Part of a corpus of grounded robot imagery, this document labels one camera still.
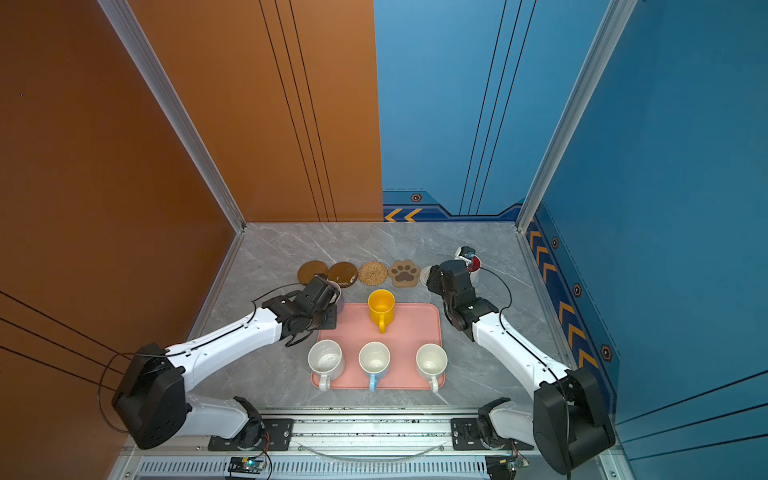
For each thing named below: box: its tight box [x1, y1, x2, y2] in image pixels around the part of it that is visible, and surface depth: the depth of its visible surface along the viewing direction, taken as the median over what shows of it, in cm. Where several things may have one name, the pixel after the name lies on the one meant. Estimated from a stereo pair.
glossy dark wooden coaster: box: [327, 261, 358, 288], surface depth 107 cm
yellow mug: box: [367, 288, 395, 334], surface depth 89 cm
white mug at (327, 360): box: [307, 339, 345, 392], surface depth 81 cm
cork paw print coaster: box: [388, 259, 420, 288], surface depth 107 cm
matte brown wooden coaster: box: [297, 260, 329, 285], surface depth 108 cm
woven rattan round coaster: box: [358, 261, 388, 286], surface depth 107 cm
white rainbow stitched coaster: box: [419, 265, 431, 287], surface depth 107 cm
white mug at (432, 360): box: [416, 343, 449, 393], surface depth 79 cm
